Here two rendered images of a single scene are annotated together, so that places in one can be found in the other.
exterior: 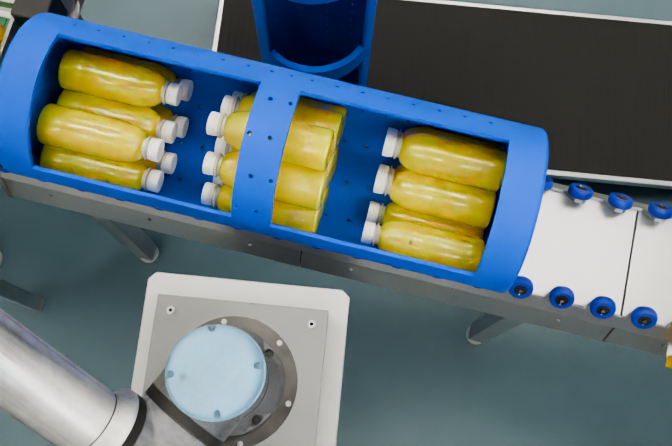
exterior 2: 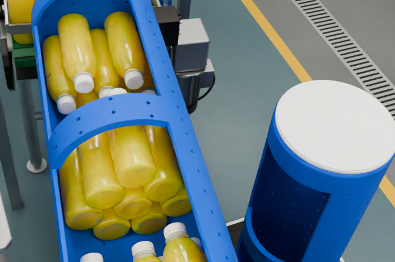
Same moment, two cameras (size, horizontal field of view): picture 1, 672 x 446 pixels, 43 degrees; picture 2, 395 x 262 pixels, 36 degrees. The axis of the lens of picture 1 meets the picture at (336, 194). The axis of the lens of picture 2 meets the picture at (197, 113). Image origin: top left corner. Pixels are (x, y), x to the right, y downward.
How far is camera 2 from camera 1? 0.77 m
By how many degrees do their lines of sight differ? 37
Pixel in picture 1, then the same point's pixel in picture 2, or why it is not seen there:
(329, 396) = not seen: outside the picture
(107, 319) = (22, 252)
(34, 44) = not seen: outside the picture
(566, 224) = not seen: outside the picture
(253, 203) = (60, 138)
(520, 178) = not seen: outside the picture
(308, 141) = (131, 149)
